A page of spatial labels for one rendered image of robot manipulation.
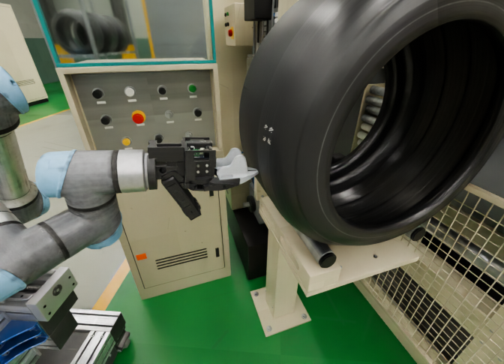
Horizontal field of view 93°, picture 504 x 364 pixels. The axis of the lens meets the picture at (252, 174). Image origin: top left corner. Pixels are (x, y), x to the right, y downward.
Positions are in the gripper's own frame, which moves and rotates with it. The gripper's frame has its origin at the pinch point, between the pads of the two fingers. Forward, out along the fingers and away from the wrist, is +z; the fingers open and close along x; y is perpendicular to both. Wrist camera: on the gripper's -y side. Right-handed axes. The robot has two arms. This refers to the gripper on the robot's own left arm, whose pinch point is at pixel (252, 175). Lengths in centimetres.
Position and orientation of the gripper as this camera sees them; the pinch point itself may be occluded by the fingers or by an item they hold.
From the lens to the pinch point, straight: 50.5
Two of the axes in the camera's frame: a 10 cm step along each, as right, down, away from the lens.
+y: 1.1, -8.8, -4.5
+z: 9.4, -0.5, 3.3
